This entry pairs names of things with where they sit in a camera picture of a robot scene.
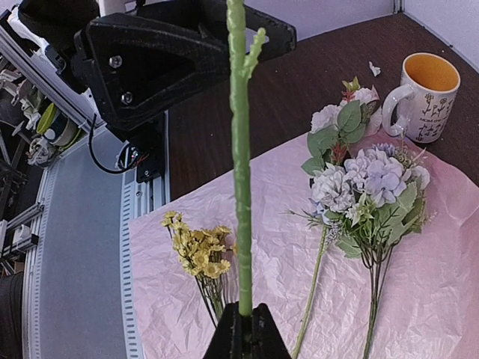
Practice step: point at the small white petal scrap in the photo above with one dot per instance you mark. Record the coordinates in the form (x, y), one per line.
(374, 69)

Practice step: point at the yellow-inside floral mug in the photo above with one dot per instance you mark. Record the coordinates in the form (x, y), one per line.
(420, 107)

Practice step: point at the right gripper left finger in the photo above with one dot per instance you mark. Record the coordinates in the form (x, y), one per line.
(228, 338)

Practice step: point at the pink peony flower stem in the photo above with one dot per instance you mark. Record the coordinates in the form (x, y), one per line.
(242, 64)

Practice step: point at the blue hydrangea flower bunch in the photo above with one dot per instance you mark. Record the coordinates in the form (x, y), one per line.
(365, 205)

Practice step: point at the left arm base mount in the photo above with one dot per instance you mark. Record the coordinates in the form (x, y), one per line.
(145, 149)

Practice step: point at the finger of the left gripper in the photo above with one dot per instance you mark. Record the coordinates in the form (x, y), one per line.
(209, 17)
(137, 67)

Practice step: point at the pink wrapping paper sheet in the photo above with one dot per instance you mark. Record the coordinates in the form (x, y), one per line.
(429, 302)

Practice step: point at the yellow small flower bunch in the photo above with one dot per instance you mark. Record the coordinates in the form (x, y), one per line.
(204, 254)

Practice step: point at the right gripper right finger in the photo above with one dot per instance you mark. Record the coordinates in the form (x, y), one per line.
(266, 342)

